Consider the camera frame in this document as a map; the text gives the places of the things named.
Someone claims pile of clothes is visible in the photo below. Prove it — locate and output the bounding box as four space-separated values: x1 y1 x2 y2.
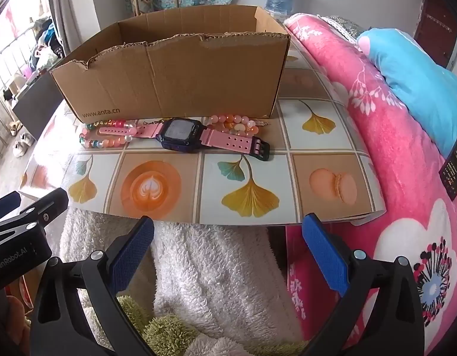
28 17 66 71

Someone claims leaf and coffee print tablecloth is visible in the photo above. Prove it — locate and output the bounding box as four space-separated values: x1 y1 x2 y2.
19 26 385 227

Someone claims grey patterned cushion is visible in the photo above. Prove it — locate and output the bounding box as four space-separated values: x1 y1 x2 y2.
321 15 370 39

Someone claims green fluffy cloth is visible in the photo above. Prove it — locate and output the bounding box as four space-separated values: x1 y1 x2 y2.
115 295 307 356

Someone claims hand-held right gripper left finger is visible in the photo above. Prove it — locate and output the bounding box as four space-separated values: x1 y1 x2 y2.
30 216 155 356

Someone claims pink orange bead bracelet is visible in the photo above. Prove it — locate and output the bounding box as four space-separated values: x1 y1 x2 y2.
209 114 270 136

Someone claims pink floral blanket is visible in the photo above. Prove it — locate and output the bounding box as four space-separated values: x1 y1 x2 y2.
284 12 457 356

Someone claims pink strap smartwatch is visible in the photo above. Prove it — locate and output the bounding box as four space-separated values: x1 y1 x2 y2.
98 118 270 161

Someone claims black printed card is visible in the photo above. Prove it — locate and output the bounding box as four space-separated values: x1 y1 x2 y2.
438 122 457 201

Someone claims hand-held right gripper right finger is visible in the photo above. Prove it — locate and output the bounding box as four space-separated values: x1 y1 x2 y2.
302 213 425 356

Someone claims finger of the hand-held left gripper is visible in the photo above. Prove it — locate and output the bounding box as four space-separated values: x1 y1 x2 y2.
0 188 69 231
0 192 21 216

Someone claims brown cardboard box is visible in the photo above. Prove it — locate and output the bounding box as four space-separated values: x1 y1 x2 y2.
50 5 291 124

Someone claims blue pillow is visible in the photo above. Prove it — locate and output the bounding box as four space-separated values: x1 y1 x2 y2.
357 28 457 158

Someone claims multicolour bead bracelet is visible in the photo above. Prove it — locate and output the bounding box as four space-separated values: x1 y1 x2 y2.
79 119 140 150

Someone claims dark grey board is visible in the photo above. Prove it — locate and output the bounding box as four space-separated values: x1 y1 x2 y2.
11 72 66 139

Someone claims dark red wooden door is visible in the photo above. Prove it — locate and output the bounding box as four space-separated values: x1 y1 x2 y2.
414 0 457 69

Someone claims white fluffy blanket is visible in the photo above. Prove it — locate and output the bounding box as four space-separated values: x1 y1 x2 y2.
60 208 303 356

